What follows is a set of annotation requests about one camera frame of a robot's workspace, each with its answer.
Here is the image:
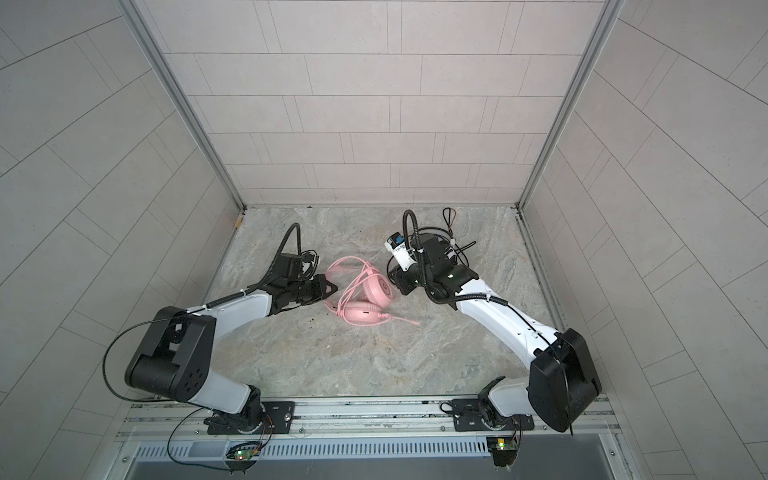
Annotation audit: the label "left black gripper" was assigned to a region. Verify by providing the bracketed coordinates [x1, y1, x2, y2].
[284, 273, 339, 304]

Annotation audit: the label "pink cat-ear headphones with cable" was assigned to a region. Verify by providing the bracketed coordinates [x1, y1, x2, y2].
[323, 256, 419, 327]

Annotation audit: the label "white black headphones with cable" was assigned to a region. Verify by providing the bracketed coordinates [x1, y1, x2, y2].
[405, 207, 476, 267]

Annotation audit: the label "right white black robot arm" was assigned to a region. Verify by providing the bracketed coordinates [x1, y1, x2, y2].
[385, 232, 602, 432]

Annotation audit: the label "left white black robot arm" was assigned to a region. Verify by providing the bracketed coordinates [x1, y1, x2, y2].
[124, 252, 338, 434]

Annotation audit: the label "left green circuit board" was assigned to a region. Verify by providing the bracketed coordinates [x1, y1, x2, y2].
[225, 441, 264, 471]

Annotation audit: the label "white ventilation grille strip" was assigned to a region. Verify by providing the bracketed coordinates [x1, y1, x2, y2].
[135, 437, 490, 462]

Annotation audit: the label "right circuit board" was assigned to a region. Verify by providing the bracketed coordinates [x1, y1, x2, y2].
[486, 437, 520, 468]

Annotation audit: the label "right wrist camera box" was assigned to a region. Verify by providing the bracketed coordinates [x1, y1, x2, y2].
[385, 232, 416, 271]

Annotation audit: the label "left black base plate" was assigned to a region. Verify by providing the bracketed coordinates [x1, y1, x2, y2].
[203, 400, 295, 435]

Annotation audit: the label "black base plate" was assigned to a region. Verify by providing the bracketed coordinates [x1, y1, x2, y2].
[440, 398, 535, 432]
[203, 400, 295, 435]

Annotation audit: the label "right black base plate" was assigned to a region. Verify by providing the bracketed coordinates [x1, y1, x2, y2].
[440, 398, 535, 432]

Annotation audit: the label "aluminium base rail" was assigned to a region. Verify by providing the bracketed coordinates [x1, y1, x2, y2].
[119, 392, 622, 442]

